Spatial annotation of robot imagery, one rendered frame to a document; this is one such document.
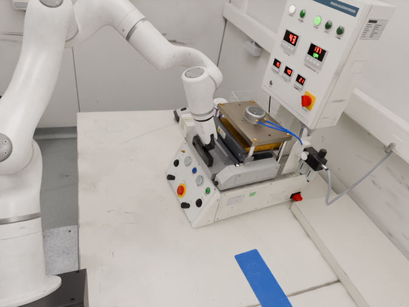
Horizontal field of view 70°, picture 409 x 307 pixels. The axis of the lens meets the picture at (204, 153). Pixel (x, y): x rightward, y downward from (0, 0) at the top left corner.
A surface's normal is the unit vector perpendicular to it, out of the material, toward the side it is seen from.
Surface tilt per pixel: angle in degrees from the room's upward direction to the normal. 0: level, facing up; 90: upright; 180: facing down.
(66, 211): 0
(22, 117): 31
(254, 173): 90
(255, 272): 0
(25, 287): 51
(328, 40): 90
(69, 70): 90
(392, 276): 0
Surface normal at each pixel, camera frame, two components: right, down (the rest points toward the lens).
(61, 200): 0.16, -0.78
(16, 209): 0.59, -0.12
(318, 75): -0.89, 0.15
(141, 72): 0.32, 0.62
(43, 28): 0.11, 0.56
